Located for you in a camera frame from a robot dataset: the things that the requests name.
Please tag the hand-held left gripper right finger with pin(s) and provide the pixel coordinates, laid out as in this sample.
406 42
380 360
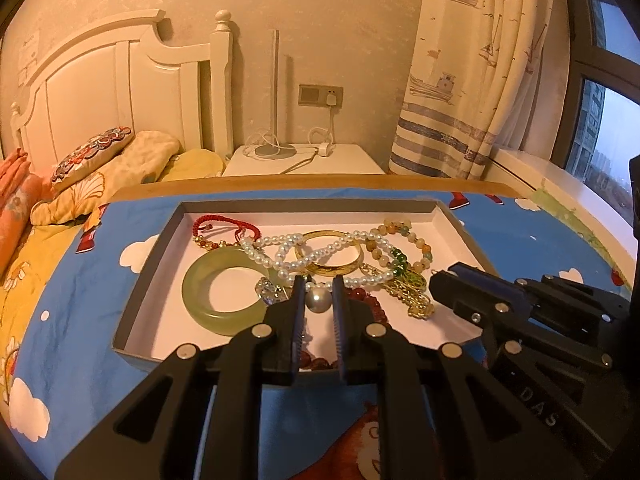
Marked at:
339 320

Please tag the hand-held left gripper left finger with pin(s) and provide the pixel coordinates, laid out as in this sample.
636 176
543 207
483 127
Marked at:
299 310

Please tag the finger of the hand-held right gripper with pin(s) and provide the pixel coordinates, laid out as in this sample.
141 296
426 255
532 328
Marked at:
490 287
480 310

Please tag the green gold brooch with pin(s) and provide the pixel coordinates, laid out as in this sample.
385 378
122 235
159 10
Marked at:
412 280

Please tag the white tray with grey rim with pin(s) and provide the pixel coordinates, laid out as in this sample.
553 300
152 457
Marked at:
160 310

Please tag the clear crystal brooch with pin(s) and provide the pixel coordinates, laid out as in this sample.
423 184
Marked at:
267 290

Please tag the gold bangle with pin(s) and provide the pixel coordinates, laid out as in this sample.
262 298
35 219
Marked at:
327 270

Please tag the white window sill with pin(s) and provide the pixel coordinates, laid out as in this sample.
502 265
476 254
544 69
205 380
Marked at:
575 185

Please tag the dark framed window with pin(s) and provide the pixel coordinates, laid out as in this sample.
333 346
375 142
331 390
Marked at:
595 125

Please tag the pale green jade bangle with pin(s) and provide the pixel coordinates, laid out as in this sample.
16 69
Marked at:
195 290

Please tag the white nightstand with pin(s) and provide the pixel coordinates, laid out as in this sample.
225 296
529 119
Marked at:
350 160

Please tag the white desk lamp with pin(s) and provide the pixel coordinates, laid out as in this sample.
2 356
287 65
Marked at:
275 150

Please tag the white power adapter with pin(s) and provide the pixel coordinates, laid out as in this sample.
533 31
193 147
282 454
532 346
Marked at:
326 150

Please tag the plain yellow pillow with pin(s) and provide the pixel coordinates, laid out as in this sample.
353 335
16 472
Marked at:
195 165

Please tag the blue cartoon printed cloth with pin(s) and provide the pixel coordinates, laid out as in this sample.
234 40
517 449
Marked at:
100 310

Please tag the ship print curtain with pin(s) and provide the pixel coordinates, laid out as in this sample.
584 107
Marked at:
450 85

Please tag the cream floral pillow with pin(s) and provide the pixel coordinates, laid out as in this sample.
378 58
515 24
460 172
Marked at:
145 155

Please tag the embroidered round pattern cushion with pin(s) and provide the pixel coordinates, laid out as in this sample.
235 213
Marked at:
95 152

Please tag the white bed headboard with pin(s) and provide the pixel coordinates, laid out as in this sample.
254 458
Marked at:
100 95

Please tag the orange quilt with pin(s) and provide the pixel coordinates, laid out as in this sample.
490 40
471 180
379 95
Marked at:
15 200

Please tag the grey wall socket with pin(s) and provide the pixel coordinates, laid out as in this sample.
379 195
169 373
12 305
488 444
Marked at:
312 95

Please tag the white wall plate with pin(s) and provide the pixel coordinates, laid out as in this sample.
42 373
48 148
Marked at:
30 45

